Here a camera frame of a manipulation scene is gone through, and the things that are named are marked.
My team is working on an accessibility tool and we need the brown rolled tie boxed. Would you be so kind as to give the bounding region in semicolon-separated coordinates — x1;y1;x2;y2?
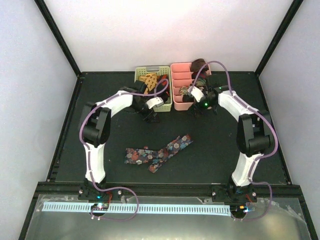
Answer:
190;58;209;73

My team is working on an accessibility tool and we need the right controller board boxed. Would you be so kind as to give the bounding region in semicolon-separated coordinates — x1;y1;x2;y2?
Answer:
230;204;252;213

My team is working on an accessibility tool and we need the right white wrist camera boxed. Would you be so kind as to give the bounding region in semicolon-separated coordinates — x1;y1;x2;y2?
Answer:
188;86;205;103

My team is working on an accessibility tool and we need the left controller board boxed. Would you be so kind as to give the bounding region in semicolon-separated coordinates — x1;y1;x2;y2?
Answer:
90;202;109;211

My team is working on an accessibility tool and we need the black frame post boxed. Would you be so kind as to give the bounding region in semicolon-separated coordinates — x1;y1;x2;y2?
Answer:
254;0;304;77
34;0;81;77

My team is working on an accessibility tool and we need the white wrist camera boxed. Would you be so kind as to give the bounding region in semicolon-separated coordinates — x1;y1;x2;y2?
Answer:
145;97;165;109
188;86;205;103

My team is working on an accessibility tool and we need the green plastic basket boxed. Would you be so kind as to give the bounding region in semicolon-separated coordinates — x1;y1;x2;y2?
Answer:
134;65;173;113

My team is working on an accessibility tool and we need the left black frame post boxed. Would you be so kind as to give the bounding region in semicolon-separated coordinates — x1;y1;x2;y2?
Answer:
34;0;81;77

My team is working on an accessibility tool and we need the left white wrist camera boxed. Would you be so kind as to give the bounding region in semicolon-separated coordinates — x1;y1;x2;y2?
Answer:
145;97;165;109

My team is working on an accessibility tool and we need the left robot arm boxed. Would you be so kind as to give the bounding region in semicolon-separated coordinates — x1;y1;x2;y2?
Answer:
79;88;164;200

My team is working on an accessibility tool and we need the light blue slotted cable duct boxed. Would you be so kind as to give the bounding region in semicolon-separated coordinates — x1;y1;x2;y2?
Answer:
41;202;231;217

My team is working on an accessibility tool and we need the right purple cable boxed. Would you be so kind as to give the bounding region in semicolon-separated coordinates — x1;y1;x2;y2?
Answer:
190;60;279;222

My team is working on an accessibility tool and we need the red blue rolled tie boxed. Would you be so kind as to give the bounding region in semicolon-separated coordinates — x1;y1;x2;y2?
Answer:
195;70;210;79

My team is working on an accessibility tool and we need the controller board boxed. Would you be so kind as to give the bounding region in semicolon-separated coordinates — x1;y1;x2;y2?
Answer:
230;204;252;213
90;202;109;211

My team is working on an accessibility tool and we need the clear acrylic sheet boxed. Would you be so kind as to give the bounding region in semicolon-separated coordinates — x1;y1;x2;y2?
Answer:
20;195;312;240

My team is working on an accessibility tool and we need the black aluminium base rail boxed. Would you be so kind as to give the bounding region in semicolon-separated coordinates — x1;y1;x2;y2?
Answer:
37;182;303;201

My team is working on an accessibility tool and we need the orange patterned tie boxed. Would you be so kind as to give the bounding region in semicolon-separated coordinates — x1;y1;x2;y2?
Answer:
138;72;158;94

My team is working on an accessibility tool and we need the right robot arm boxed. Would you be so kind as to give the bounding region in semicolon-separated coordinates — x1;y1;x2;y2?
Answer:
187;86;276;202

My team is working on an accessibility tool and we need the red black striped tie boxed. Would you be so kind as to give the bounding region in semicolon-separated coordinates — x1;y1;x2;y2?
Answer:
157;74;170;87

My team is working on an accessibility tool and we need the right black frame post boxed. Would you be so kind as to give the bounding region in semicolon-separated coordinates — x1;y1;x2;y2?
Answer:
254;0;304;77

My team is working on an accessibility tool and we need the green floral rolled tie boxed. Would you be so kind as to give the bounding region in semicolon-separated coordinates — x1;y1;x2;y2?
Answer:
195;78;208;88

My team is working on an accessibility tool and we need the purple cable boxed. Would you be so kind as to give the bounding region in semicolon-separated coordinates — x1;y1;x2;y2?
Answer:
78;78;169;222
190;60;279;222

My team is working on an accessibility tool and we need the black rolled tie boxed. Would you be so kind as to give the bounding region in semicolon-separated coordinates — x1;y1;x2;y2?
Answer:
182;94;194;103

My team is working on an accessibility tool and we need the pink divided organizer tray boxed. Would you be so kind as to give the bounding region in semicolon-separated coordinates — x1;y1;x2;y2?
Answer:
170;62;211;111

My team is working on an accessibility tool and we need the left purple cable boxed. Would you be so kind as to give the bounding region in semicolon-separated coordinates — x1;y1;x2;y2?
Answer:
78;78;169;222

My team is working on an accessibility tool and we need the navy floral tie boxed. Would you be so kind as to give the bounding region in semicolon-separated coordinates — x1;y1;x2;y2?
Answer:
124;134;193;173

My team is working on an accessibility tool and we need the tan paisley rolled tie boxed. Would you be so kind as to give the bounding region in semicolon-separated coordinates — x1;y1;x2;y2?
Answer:
178;86;190;96

